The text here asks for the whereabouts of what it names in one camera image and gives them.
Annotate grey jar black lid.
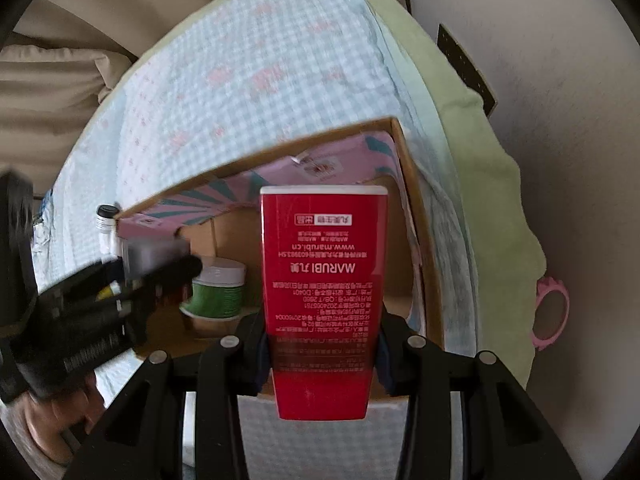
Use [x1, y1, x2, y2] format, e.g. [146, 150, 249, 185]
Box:
[96, 204, 119, 261]

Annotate red tube white cap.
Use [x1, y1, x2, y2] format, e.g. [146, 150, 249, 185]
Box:
[260, 184, 388, 422]

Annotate left hand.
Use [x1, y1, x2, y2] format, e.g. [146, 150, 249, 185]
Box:
[23, 373, 105, 466]

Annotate green label white jar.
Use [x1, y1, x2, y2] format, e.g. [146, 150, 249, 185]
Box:
[180, 257, 246, 320]

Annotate light denim cloth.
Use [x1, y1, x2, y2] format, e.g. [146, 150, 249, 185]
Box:
[32, 188, 54, 259]

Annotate cardboard box pink flaps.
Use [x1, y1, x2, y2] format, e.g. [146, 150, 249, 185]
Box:
[113, 116, 446, 401]

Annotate light green mattress pad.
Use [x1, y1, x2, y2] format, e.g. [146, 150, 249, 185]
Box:
[366, 0, 547, 385]

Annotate beige curtain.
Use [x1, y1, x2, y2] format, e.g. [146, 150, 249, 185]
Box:
[0, 0, 411, 181]

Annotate checkered pink blue blanket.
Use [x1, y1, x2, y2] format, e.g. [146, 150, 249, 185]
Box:
[32, 0, 476, 479]

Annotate black perforated strip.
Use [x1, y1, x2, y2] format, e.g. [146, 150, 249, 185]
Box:
[436, 24, 497, 117]

